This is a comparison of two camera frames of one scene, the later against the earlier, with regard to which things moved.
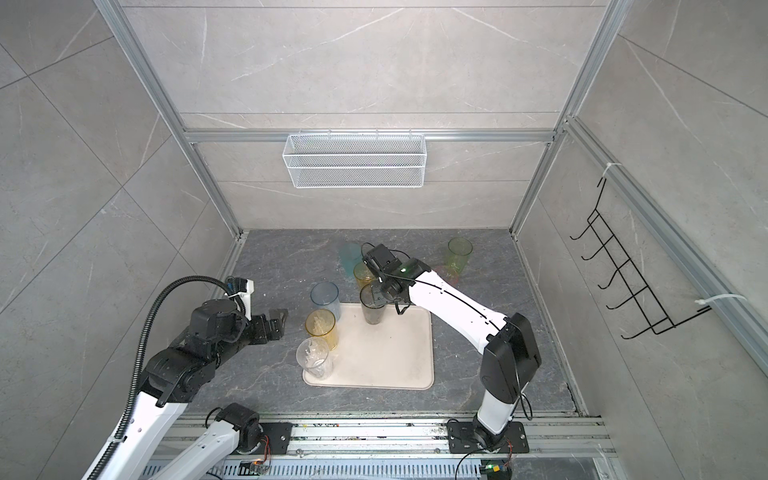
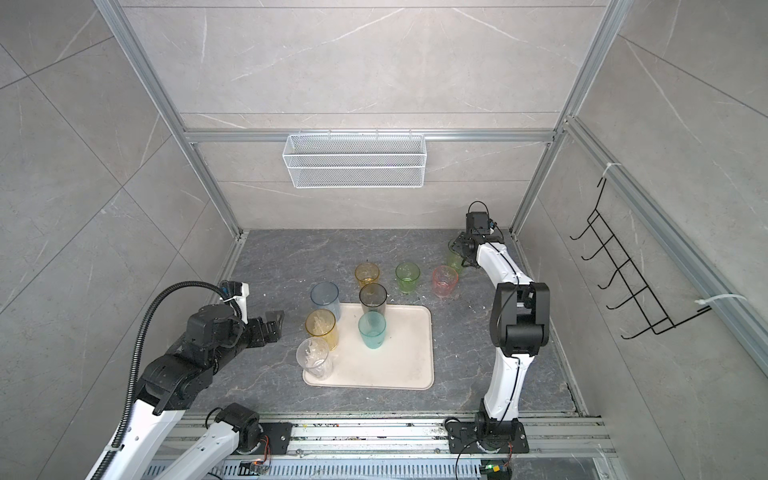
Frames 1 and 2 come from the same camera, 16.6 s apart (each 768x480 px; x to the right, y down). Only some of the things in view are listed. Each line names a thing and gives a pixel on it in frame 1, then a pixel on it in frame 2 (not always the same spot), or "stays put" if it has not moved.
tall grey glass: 373,297 stays put
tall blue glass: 325,296 stays put
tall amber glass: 321,323 stays put
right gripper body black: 385,284 to 462,242
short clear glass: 313,354 stays put
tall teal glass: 350,253 to 372,326
